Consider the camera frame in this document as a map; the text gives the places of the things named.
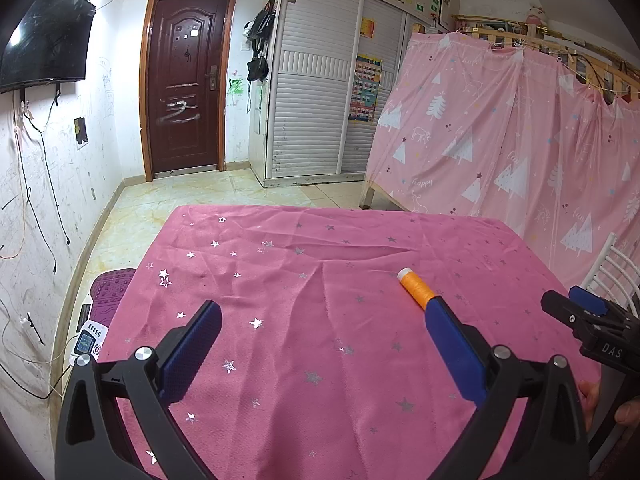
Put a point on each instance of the colourful grid poster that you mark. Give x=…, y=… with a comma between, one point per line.
x=365, y=87

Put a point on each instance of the pink toy figure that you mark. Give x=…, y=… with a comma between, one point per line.
x=536, y=15

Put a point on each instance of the wooden bed frame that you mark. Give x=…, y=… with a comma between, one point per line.
x=575, y=50

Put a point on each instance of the white massager controller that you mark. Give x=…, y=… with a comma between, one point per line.
x=87, y=342

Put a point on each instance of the pink star tablecloth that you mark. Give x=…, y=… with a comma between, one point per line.
x=325, y=310

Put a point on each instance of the person's right hand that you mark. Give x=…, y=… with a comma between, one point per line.
x=590, y=405

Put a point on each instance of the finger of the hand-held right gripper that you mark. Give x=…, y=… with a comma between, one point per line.
x=590, y=302
x=565, y=310

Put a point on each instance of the orange sticker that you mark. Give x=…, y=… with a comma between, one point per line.
x=367, y=28

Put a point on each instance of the large black hanging bag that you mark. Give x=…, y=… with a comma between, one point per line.
x=261, y=22

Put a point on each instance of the white metal chair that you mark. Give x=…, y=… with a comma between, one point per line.
x=617, y=270

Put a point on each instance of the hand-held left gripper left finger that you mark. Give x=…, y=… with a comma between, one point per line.
x=192, y=355

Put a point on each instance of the orange thread spool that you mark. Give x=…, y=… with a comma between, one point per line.
x=417, y=287

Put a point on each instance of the dark brown door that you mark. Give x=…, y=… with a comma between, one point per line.
x=185, y=85

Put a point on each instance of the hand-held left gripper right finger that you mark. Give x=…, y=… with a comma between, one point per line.
x=455, y=355

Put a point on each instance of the white slatted wardrobe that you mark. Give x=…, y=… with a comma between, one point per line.
x=310, y=85

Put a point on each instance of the purple massage mat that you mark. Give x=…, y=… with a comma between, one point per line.
x=112, y=295

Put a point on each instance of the wall-mounted black television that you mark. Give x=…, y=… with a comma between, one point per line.
x=45, y=40

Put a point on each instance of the brown wall socket box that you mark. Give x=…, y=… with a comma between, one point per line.
x=80, y=130

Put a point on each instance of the pink tree print curtain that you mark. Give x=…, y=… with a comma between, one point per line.
x=475, y=150

